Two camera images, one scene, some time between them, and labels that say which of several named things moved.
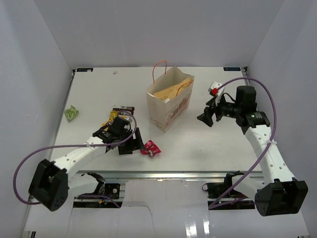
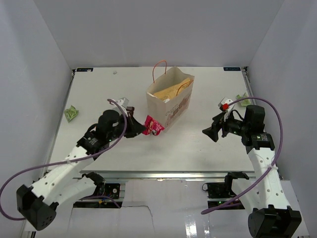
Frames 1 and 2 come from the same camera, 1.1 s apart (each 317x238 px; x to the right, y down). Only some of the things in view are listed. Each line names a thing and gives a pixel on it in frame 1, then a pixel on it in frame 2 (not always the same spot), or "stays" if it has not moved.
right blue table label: [232, 69] stays
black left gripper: [134, 144] -> [135, 127]
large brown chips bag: [169, 91] stays
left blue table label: [84, 69] stays
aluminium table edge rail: [155, 175] stays
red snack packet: [151, 148] -> [151, 126]
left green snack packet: [71, 113] stays
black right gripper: [207, 117] -> [212, 132]
